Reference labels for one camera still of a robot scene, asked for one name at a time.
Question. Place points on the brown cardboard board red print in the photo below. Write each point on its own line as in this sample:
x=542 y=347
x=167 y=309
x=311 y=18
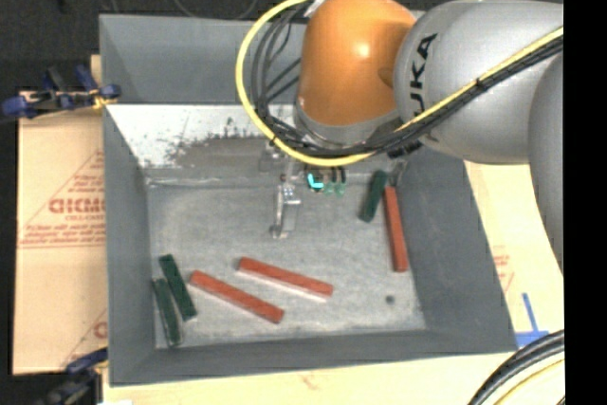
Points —
x=57 y=251

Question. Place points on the grey metal bin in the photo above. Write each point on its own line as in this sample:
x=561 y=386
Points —
x=332 y=251

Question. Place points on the dark green flat block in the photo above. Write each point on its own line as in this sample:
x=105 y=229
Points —
x=373 y=196
x=178 y=287
x=167 y=313

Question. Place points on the black cylinder on white bracket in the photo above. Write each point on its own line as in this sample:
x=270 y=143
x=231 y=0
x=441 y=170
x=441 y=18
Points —
x=403 y=149

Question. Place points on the red-brown flat block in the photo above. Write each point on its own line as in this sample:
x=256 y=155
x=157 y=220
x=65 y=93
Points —
x=396 y=230
x=236 y=296
x=284 y=277

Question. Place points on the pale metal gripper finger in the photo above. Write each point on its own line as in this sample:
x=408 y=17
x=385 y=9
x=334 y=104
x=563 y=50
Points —
x=279 y=215
x=293 y=212

